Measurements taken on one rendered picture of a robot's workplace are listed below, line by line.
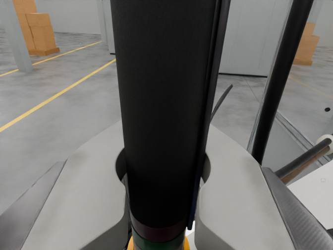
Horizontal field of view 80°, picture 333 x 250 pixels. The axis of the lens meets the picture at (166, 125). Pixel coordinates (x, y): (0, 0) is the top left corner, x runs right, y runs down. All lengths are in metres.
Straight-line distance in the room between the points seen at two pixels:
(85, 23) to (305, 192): 13.68
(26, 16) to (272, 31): 7.18
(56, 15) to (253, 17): 11.65
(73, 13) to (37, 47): 6.15
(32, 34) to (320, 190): 8.38
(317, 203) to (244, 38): 5.27
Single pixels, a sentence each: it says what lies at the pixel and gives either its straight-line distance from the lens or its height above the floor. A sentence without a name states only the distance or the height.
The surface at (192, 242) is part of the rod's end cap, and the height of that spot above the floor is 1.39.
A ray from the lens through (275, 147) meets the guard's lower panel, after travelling 1.45.
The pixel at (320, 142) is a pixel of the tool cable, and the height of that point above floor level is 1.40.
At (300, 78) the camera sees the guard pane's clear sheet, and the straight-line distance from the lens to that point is 1.31.
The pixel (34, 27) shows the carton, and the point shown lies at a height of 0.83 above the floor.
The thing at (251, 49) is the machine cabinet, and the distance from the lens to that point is 5.74.
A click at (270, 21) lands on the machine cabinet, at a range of 5.75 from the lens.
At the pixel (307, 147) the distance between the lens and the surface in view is 1.20.
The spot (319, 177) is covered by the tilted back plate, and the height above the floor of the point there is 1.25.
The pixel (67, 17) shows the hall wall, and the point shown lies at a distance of 14.39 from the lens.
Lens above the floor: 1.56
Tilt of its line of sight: 31 degrees down
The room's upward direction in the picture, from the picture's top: 2 degrees clockwise
